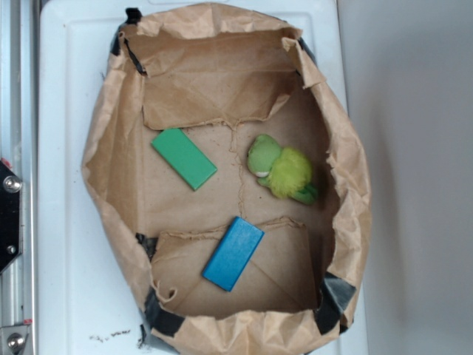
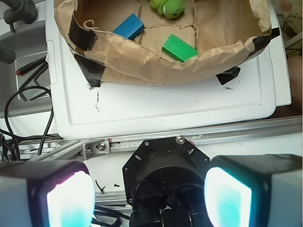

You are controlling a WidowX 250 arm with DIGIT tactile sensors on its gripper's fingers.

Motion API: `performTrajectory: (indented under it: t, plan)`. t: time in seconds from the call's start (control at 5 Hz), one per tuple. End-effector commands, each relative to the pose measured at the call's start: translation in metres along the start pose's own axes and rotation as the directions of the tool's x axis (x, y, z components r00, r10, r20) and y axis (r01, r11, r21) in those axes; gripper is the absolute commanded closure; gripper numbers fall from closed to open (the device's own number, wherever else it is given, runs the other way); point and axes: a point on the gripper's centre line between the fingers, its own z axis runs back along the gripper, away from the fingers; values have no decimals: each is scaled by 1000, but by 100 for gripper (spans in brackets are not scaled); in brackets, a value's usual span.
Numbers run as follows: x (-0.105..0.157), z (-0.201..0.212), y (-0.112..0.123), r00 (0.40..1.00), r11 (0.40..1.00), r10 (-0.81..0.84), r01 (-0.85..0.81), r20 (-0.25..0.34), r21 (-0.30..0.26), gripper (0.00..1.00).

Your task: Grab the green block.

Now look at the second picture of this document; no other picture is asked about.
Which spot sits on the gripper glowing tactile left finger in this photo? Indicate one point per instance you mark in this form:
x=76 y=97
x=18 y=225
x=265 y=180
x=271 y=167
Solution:
x=46 y=194

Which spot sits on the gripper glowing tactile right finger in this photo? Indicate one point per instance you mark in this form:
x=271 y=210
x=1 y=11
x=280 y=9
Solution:
x=255 y=190

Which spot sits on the green rectangular block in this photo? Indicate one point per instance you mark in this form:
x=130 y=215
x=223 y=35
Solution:
x=178 y=49

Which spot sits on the blue rectangular block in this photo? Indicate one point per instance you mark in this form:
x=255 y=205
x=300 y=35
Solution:
x=130 y=28

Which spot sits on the grey tool tray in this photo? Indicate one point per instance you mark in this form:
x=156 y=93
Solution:
x=21 y=80

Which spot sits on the brown paper bag tray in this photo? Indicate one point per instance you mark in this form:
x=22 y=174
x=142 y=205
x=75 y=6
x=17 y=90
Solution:
x=225 y=33

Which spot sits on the green plush frog toy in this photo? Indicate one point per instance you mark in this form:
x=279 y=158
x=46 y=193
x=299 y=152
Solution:
x=169 y=8

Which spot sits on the aluminium extrusion rail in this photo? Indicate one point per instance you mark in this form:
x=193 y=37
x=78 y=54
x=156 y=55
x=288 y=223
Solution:
x=233 y=132

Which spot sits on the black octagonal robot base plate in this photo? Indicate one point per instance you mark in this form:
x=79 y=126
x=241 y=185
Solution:
x=165 y=187

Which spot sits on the red handled screwdriver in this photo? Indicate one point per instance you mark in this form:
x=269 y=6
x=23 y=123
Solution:
x=27 y=68

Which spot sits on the grey clamp handle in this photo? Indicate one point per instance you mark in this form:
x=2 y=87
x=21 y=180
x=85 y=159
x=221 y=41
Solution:
x=19 y=10

